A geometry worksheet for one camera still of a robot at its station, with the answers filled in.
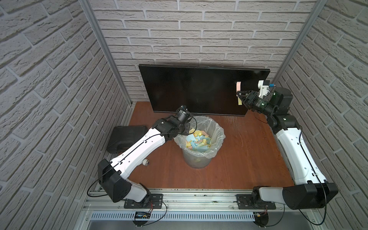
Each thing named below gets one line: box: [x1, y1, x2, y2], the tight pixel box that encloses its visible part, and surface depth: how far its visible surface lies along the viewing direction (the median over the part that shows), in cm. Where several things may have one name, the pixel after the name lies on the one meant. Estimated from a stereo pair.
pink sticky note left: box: [236, 81, 242, 92], surface depth 70 cm
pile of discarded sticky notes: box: [185, 128, 212, 152], surface depth 83 cm
